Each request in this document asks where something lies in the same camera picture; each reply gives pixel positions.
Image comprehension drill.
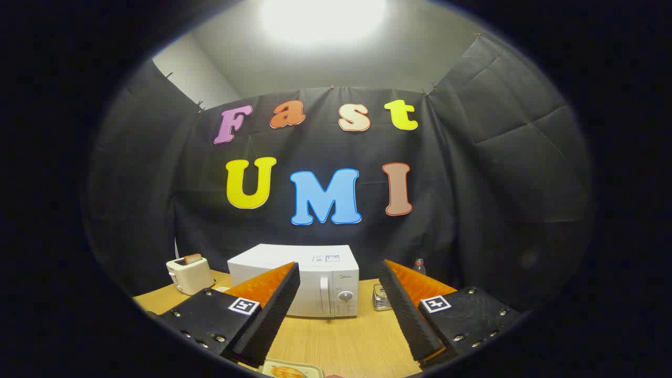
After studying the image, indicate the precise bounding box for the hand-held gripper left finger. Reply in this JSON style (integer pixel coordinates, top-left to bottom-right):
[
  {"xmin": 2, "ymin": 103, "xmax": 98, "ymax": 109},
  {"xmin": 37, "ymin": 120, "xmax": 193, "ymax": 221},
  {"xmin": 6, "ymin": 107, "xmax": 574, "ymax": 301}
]
[{"xmin": 157, "ymin": 261, "xmax": 301, "ymax": 368}]

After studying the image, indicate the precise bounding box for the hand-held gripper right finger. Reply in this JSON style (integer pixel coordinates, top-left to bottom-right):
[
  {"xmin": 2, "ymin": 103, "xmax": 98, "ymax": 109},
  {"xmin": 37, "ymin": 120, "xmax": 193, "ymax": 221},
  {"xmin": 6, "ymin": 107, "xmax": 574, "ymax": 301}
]
[{"xmin": 378, "ymin": 259, "xmax": 520, "ymax": 368}]

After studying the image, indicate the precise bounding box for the white microwave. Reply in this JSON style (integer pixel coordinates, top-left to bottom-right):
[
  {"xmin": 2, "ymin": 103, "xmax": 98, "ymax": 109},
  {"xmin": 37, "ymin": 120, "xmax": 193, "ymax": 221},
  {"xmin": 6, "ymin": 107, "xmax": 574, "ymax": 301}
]
[{"xmin": 227, "ymin": 244, "xmax": 360, "ymax": 318}]

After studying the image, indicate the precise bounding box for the cream plate with cherry print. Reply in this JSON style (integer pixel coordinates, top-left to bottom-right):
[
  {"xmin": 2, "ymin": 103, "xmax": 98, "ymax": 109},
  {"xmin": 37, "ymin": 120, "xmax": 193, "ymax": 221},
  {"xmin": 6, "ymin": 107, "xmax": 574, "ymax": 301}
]
[{"xmin": 261, "ymin": 359, "xmax": 324, "ymax": 378}]

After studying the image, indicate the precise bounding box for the white toaster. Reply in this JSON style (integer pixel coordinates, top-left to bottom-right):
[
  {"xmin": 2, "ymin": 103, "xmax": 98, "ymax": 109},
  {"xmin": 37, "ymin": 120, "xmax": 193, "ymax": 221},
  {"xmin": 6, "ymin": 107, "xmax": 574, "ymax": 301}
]
[{"xmin": 166, "ymin": 256, "xmax": 215, "ymax": 296}]

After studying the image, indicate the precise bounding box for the metal wire basket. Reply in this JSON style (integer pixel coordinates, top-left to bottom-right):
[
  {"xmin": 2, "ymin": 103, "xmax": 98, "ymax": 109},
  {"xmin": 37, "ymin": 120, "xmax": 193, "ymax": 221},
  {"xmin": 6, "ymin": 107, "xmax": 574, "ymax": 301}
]
[{"xmin": 372, "ymin": 283, "xmax": 393, "ymax": 311}]

